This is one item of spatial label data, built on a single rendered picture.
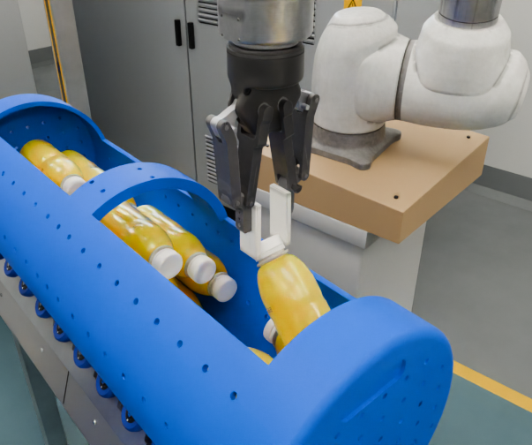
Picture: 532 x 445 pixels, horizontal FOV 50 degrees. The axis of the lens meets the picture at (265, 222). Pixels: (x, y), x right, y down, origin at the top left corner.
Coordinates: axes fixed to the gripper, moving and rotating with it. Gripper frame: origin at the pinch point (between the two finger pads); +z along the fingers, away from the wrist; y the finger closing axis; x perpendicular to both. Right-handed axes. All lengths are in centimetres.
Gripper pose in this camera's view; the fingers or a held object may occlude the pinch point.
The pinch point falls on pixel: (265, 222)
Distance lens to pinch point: 64.9
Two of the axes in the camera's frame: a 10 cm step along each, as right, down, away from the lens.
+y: -7.6, 3.3, -5.6
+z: 0.0, 8.6, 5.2
